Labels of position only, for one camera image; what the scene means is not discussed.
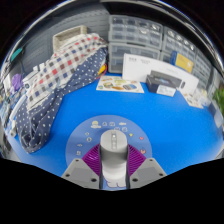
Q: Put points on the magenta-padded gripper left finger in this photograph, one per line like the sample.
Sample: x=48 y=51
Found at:
x=80 y=173

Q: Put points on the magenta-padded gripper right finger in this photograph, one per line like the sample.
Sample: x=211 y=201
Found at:
x=146 y=172

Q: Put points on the white computer mouse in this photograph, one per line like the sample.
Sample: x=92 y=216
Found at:
x=113 y=153

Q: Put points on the navy white-dotted cloth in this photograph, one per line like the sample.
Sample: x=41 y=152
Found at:
x=40 y=123

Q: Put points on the colourful sticker sheet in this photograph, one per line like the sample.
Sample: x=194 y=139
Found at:
x=119 y=84
x=192 y=100

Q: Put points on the small black box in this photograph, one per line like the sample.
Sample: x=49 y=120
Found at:
x=163 y=85

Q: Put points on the white and blue tissue box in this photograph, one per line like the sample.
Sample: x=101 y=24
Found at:
x=205 y=98

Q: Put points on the white handheld appliance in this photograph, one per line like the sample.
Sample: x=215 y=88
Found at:
x=30 y=83

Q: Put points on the long white keyboard box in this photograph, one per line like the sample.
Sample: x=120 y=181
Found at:
x=136 y=68

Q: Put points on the red blue checkered cloth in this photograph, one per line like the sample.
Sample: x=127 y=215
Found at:
x=63 y=65

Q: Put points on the purple fabric bundle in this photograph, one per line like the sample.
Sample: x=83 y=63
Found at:
x=16 y=82

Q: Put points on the yellow and blue box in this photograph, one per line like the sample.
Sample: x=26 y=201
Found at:
x=184 y=62

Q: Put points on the white woven basket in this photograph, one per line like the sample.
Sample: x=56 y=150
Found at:
x=68 y=35

